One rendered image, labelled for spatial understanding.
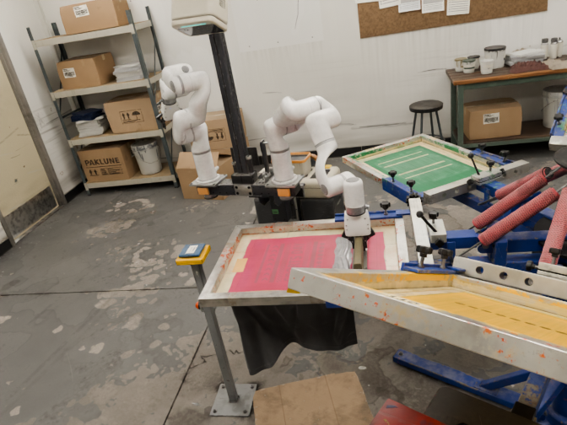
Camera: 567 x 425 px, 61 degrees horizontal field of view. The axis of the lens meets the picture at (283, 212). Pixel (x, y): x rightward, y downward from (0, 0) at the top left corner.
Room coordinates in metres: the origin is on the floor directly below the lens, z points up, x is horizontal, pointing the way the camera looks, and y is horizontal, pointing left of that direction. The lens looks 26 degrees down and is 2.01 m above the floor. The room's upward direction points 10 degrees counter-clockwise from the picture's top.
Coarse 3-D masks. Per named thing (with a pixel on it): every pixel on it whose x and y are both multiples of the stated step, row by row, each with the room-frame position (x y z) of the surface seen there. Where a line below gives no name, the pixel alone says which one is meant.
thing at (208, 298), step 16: (256, 224) 2.05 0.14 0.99; (272, 224) 2.02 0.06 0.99; (288, 224) 1.99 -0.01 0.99; (304, 224) 1.97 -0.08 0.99; (320, 224) 1.95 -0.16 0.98; (336, 224) 1.93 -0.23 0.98; (384, 224) 1.88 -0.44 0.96; (400, 224) 1.81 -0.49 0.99; (400, 240) 1.68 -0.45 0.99; (224, 256) 1.80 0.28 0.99; (400, 256) 1.56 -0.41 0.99; (224, 272) 1.73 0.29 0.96; (208, 288) 1.58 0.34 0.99; (208, 304) 1.51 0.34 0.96; (224, 304) 1.49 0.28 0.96; (240, 304) 1.48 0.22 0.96; (256, 304) 1.47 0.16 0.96; (272, 304) 1.45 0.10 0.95
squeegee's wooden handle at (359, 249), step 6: (354, 240) 1.63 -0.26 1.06; (360, 240) 1.62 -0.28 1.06; (354, 246) 1.58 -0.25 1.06; (360, 246) 1.57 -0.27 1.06; (354, 252) 1.54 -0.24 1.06; (360, 252) 1.53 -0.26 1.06; (354, 258) 1.50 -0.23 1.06; (360, 258) 1.49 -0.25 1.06; (354, 264) 1.46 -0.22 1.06; (360, 264) 1.46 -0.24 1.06
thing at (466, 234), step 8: (448, 232) 1.59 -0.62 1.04; (456, 232) 1.58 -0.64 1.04; (464, 232) 1.57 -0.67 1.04; (472, 232) 1.56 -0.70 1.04; (448, 240) 1.55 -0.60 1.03; (456, 240) 1.55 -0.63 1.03; (464, 240) 1.54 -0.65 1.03; (472, 240) 1.53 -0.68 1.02; (456, 248) 1.55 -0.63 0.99; (464, 248) 1.54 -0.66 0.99
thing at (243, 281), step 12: (252, 264) 1.76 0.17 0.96; (324, 264) 1.66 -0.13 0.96; (372, 264) 1.60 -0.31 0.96; (384, 264) 1.58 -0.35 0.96; (240, 276) 1.68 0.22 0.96; (252, 276) 1.67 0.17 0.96; (240, 288) 1.59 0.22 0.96; (252, 288) 1.58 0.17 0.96; (264, 288) 1.56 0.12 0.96; (276, 288) 1.55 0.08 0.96
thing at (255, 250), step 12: (252, 240) 1.96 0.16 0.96; (264, 240) 1.94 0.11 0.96; (276, 240) 1.93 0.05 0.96; (288, 240) 1.91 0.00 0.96; (300, 240) 1.89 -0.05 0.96; (312, 240) 1.87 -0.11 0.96; (324, 240) 1.85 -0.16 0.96; (372, 240) 1.78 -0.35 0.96; (252, 252) 1.86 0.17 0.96; (324, 252) 1.75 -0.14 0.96; (372, 252) 1.68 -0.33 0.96
